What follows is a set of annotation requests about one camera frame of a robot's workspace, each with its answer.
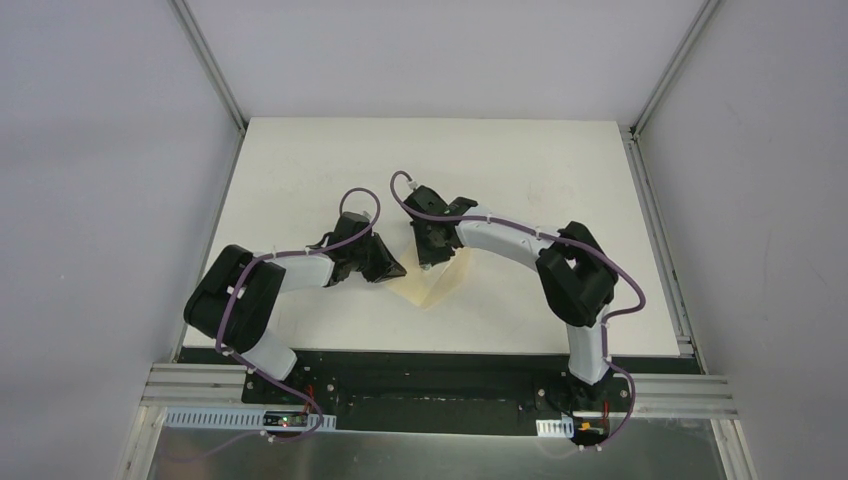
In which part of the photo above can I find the cream paper envelope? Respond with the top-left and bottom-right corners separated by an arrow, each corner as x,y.
385,244 -> 472,309

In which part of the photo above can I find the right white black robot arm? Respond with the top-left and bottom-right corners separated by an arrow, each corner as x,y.
401,186 -> 618,410

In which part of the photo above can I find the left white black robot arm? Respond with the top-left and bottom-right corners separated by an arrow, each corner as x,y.
183,211 -> 406,405

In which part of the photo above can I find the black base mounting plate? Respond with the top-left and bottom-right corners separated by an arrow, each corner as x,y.
241,350 -> 632,436

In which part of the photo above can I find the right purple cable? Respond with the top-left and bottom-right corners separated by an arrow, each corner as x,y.
389,170 -> 647,460

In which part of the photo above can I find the right white cable duct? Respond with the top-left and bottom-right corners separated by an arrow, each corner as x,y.
535,416 -> 575,439

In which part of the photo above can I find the white cable duct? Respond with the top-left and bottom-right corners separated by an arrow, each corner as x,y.
535,416 -> 575,439
163,407 -> 337,432

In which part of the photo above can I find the left white cable duct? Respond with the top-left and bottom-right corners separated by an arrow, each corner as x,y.
163,407 -> 337,432

